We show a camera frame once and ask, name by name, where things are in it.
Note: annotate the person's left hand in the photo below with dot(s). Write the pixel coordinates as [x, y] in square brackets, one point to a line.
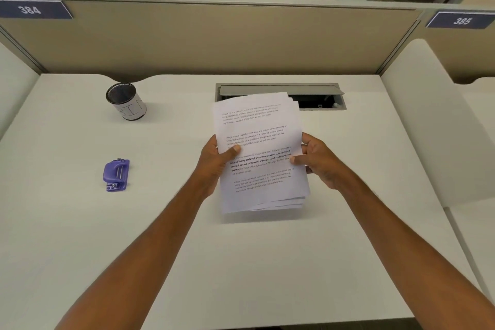
[210, 169]

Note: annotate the person's right hand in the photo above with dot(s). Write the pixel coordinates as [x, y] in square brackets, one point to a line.
[323, 163]

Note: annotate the person's left thumb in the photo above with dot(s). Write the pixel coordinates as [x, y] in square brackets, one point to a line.
[231, 153]

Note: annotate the person's right thumb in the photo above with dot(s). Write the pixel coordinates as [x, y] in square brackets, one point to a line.
[297, 159]

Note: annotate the stack of printed white papers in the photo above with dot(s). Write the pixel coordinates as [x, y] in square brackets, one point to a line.
[257, 148]

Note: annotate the person's left forearm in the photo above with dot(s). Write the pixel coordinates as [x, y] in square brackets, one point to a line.
[129, 260]

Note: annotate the person's right forearm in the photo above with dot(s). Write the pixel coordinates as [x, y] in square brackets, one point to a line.
[415, 252]

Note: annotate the beige desk partition panel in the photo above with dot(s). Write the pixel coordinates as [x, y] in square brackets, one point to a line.
[216, 39]

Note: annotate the black mesh cup white label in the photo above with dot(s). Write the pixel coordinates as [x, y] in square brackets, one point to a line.
[127, 103]

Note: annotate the purple hole punch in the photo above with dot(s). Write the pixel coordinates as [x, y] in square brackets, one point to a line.
[116, 174]

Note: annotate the white side divider panel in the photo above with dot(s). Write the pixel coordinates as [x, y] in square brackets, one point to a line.
[433, 124]
[13, 82]

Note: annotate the dark blue number sign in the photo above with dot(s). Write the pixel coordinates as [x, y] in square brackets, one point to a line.
[33, 8]
[462, 20]

